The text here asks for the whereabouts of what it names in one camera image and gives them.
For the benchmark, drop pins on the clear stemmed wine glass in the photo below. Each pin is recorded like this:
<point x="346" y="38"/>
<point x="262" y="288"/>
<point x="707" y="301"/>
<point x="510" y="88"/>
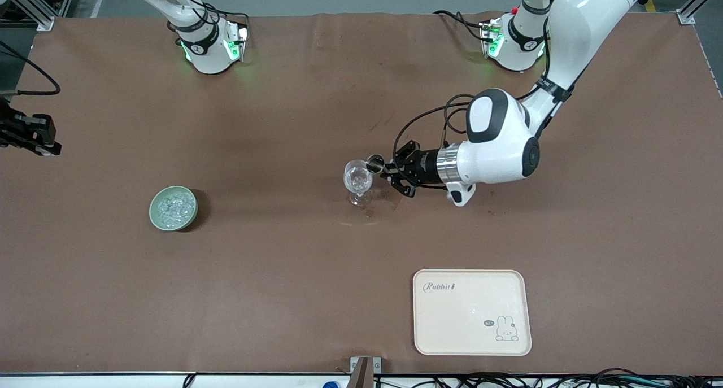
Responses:
<point x="357" y="184"/>

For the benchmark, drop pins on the brown table cover sheet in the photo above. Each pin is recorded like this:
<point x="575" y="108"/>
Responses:
<point x="282" y="122"/>

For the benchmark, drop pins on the metal edge bracket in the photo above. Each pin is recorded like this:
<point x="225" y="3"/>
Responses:
<point x="354" y="362"/>

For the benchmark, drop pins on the clear ice cube pile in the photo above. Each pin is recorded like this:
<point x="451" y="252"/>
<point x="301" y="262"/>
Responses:
<point x="173" y="208"/>

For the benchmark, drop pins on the green ceramic bowl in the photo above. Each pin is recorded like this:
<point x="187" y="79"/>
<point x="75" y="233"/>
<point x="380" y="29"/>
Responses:
<point x="186" y="221"/>

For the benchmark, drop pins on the white table edge rail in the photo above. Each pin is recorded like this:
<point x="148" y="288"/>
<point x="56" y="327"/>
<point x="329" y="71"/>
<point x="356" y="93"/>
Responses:
<point x="113" y="381"/>

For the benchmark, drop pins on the aluminium frame strut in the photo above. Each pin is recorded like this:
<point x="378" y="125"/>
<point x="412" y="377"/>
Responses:
<point x="35" y="12"/>
<point x="686" y="16"/>

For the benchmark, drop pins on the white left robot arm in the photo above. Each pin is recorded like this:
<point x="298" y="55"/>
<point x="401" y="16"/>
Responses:
<point x="497" y="151"/>

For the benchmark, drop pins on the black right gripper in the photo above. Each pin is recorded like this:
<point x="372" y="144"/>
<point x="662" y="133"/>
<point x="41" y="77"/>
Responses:
<point x="16" y="129"/>

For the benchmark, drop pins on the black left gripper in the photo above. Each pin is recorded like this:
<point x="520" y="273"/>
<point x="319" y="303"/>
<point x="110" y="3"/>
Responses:
<point x="425" y="166"/>

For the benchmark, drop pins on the brown vertical pole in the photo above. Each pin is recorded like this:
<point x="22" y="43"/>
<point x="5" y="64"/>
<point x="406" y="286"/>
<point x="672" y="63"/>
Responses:
<point x="362" y="376"/>

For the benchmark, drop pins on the cream rabbit print tray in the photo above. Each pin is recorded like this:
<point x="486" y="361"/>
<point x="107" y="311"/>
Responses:
<point x="469" y="331"/>

